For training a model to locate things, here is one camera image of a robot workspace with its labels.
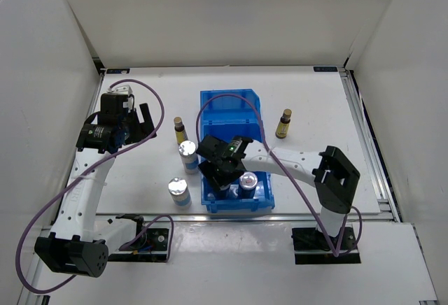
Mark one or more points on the aluminium table edge rail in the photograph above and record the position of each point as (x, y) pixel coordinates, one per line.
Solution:
(224, 217)

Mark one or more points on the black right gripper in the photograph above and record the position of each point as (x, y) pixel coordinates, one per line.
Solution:
(208, 169)

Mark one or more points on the blue three-compartment plastic bin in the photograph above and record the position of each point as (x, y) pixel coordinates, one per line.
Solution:
(229, 113)

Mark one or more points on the yellow label bottle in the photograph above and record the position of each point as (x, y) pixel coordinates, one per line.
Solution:
(180, 131)
(283, 125)

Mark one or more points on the right side aluminium rail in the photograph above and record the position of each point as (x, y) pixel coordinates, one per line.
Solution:
(376, 170)

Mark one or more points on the white bead jar far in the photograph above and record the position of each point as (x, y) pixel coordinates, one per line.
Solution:
(187, 151)

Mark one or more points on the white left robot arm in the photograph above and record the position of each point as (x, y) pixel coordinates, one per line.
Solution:
(73, 245)

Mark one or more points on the sauce jar white lid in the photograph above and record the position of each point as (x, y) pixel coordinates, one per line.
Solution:
(247, 185)
(227, 193)

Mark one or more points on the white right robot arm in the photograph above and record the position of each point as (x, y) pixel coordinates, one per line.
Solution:
(327, 181)

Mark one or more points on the left side aluminium rail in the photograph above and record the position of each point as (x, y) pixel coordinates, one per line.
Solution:
(80, 141)

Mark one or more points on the white bead jar near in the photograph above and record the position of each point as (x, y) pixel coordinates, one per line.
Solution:
(179, 192)

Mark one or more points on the yellow label bottle left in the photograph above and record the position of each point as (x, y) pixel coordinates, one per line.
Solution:
(180, 131)

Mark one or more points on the yellow label bottle right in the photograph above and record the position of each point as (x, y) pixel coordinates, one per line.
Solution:
(283, 125)

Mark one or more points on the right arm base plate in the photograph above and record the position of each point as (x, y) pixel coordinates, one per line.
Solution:
(310, 248)

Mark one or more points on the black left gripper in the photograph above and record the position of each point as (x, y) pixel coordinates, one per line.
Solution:
(143, 129)

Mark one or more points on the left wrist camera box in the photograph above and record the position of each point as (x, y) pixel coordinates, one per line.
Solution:
(121, 90)

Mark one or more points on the white bead jar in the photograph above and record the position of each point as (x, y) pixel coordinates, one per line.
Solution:
(179, 192)
(187, 151)

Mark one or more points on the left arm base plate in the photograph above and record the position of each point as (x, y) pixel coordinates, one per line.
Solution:
(154, 244)

